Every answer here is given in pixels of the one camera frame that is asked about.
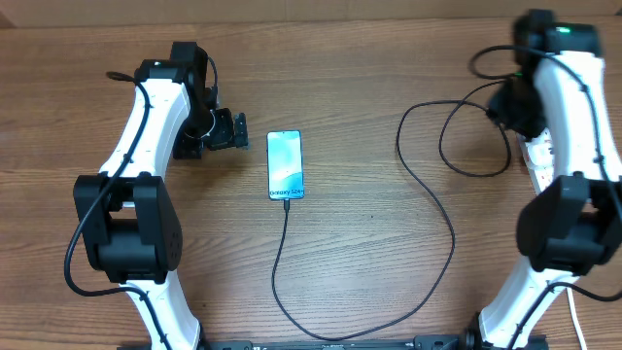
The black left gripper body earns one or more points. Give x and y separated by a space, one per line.
216 129

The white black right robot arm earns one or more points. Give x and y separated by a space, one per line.
574 224

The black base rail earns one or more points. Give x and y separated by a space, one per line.
419 342

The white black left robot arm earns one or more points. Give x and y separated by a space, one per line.
129 238

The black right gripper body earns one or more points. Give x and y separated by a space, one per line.
516 105

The white power strip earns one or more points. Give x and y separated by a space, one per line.
537 153

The blue Galaxy smartphone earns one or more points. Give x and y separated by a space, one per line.
285 165

